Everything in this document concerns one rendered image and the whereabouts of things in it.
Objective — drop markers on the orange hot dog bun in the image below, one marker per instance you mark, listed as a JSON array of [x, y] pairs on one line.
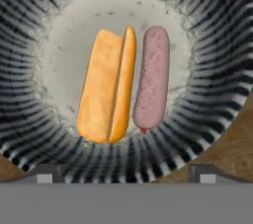
[[105, 86]]

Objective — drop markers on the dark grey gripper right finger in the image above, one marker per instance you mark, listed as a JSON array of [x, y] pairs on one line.
[[206, 172]]

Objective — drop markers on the black and white striped bowl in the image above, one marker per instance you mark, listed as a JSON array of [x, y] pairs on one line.
[[210, 70]]

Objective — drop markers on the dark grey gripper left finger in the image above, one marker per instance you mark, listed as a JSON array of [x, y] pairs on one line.
[[46, 172]]

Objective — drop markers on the pink sausage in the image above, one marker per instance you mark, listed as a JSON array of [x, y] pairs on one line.
[[152, 76]]

